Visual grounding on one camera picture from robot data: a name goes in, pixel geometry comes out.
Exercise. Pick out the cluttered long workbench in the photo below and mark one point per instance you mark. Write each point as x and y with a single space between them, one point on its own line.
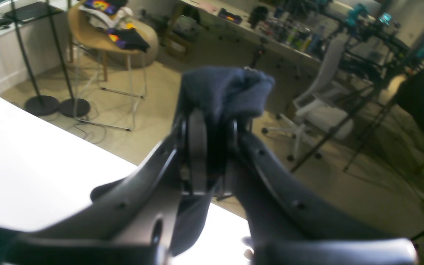
306 27

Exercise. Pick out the black T-shirt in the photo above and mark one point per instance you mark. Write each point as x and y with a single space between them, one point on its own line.
221 93

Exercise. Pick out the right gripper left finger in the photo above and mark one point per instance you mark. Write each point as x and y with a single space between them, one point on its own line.
133 223

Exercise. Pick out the clothes pile on stool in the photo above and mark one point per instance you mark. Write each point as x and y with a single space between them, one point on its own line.
115 19

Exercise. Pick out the white office chair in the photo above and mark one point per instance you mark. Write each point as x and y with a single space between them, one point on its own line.
315 106

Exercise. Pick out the black tripod stand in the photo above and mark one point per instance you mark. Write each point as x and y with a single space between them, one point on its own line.
398 69

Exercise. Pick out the wooden bar stool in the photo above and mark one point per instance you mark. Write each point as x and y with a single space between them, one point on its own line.
88 39

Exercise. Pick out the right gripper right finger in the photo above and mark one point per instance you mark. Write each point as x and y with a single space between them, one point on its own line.
290 225

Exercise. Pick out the black floor lamp stand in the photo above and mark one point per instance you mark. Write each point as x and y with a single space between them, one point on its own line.
33 45

